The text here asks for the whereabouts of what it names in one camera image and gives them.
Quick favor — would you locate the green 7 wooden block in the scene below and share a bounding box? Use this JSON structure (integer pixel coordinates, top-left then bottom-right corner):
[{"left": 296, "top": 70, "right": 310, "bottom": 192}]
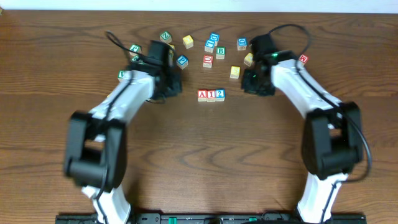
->
[{"left": 131, "top": 55, "right": 141, "bottom": 62}]

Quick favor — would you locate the red M wooden block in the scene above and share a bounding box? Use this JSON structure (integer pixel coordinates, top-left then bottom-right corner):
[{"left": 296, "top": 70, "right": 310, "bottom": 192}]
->
[{"left": 298, "top": 54, "right": 308, "bottom": 65}]

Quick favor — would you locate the green V wooden block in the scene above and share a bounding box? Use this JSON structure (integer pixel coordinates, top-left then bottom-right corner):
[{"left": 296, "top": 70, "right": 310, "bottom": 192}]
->
[{"left": 118, "top": 70, "right": 125, "bottom": 82}]

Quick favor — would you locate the yellow block far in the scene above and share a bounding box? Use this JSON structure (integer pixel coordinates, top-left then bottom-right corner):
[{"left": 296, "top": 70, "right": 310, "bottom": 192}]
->
[{"left": 183, "top": 35, "right": 194, "bottom": 49}]

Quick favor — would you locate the yellow block behind N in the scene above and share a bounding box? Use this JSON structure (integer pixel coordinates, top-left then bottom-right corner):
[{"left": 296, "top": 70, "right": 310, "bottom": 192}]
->
[{"left": 168, "top": 44, "right": 175, "bottom": 54}]

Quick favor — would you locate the red I wooden block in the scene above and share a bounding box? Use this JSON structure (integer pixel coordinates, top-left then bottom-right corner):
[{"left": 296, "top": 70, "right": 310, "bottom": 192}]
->
[{"left": 206, "top": 90, "right": 216, "bottom": 102}]

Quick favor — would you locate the plain yellow block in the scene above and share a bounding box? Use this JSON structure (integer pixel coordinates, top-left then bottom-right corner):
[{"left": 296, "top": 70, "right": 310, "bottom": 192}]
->
[
  {"left": 230, "top": 66, "right": 241, "bottom": 79},
  {"left": 244, "top": 53, "right": 254, "bottom": 67}
]

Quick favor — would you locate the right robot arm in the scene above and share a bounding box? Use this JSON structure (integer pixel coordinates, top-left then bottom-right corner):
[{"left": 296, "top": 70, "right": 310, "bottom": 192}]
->
[{"left": 242, "top": 50, "right": 369, "bottom": 223}]

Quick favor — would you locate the green J wooden block left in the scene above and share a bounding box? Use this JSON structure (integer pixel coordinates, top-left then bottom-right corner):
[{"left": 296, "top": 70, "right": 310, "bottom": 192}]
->
[{"left": 129, "top": 44, "right": 142, "bottom": 57}]

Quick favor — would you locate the blue D wooden block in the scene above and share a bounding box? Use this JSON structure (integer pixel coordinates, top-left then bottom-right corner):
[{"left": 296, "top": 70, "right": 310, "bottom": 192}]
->
[{"left": 237, "top": 37, "right": 248, "bottom": 51}]

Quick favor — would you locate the green B wooden block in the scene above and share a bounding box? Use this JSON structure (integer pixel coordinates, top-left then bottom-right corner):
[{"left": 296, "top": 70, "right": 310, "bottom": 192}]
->
[{"left": 216, "top": 47, "right": 226, "bottom": 60}]

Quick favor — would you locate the blue D block rear left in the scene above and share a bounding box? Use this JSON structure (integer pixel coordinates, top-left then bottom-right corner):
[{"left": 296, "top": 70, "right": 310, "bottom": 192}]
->
[{"left": 209, "top": 33, "right": 220, "bottom": 42}]

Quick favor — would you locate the red A wooden block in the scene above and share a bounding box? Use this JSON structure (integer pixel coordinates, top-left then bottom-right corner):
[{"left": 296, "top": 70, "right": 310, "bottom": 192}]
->
[{"left": 197, "top": 90, "right": 207, "bottom": 102}]

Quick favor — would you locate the blue L block stacked front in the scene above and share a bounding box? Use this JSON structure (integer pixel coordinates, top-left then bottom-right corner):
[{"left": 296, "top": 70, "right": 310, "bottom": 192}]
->
[{"left": 204, "top": 39, "right": 215, "bottom": 53}]

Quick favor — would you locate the plain yellow block lower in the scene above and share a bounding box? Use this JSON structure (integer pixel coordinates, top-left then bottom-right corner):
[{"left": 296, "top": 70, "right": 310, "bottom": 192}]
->
[{"left": 230, "top": 66, "right": 241, "bottom": 79}]

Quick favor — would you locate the blue P wooden block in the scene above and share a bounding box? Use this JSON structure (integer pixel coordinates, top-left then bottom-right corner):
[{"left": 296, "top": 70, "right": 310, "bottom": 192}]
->
[{"left": 176, "top": 55, "right": 188, "bottom": 70}]

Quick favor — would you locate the plain yellow block upper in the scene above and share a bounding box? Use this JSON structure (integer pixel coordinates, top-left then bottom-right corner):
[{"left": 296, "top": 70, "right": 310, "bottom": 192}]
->
[{"left": 244, "top": 53, "right": 254, "bottom": 67}]

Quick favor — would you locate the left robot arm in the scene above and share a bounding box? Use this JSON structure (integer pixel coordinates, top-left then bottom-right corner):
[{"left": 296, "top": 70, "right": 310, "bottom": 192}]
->
[{"left": 63, "top": 62, "right": 182, "bottom": 223}]

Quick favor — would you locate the blue 2 wooden block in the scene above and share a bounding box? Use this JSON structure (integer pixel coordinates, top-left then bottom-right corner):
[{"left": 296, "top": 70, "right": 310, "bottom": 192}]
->
[{"left": 215, "top": 89, "right": 226, "bottom": 101}]

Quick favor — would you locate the red U block left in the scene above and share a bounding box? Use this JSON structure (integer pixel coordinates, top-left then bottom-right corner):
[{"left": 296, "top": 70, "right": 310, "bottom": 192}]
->
[{"left": 203, "top": 55, "right": 213, "bottom": 68}]

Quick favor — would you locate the green Z wooden block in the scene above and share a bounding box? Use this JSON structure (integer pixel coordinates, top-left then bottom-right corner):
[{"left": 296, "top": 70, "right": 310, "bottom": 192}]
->
[{"left": 159, "top": 31, "right": 172, "bottom": 44}]

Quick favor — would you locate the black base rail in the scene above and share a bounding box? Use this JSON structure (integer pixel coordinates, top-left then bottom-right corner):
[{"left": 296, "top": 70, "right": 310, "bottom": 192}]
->
[{"left": 55, "top": 212, "right": 368, "bottom": 224}]

